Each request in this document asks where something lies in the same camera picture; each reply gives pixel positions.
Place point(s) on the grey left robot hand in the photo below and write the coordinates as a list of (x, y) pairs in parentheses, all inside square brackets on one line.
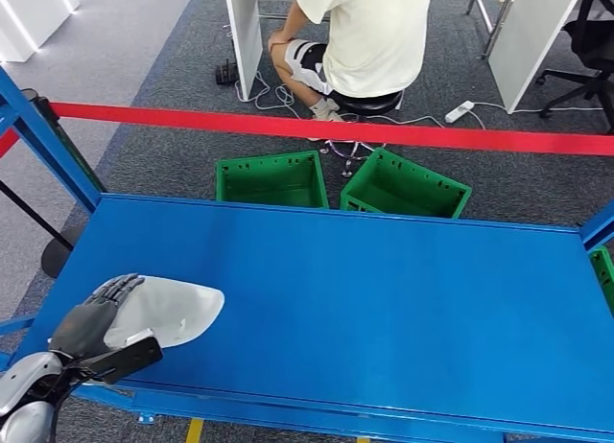
[(81, 332)]

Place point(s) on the white curved plastic part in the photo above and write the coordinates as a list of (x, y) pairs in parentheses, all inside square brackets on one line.
[(177, 310)]

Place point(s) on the blue metal shelf rack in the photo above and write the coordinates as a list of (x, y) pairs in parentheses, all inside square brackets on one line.
[(359, 300)]

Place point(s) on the chrome stanchion with round base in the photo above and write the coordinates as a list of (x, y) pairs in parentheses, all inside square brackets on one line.
[(76, 151)]

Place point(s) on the red barrier belt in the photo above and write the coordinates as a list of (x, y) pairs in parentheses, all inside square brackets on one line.
[(7, 143), (335, 130)]

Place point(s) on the green plastic crate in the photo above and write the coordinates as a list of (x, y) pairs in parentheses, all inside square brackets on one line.
[(603, 281), (268, 186), (398, 192)]

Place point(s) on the black floor box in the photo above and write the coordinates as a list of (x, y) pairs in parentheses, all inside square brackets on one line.
[(226, 72)]

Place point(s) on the white display counter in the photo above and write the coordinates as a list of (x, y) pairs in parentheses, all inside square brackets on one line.
[(33, 14)]

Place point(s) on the white desk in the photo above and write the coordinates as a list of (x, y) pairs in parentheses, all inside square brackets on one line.
[(242, 33), (528, 40)]

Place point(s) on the black round stool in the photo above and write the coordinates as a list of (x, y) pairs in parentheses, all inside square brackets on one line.
[(369, 103)]

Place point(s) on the person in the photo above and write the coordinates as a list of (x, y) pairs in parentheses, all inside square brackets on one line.
[(374, 40)]

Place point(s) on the white power strip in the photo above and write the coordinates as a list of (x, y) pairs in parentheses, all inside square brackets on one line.
[(459, 111)]

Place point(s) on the black office chair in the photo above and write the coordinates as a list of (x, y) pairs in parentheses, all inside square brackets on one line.
[(590, 46)]

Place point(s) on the grey metal desk frame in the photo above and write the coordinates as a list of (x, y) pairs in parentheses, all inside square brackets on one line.
[(498, 21)]

